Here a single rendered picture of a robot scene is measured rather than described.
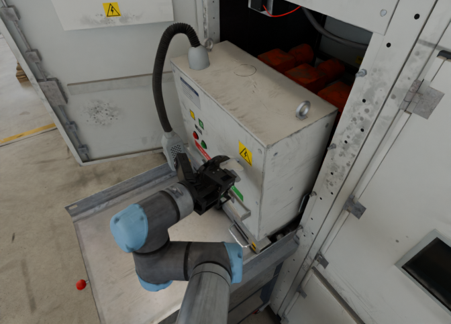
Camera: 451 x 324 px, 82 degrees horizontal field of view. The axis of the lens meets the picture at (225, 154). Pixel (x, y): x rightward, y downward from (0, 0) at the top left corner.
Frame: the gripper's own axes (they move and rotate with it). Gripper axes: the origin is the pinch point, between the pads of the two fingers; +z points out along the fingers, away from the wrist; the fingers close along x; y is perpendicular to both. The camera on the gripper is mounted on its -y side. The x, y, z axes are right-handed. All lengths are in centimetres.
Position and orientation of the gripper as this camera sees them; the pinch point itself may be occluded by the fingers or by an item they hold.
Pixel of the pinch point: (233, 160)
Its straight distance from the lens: 71.7
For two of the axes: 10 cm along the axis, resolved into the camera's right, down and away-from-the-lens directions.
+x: 1.7, -8.2, -5.5
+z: 6.4, -3.3, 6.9
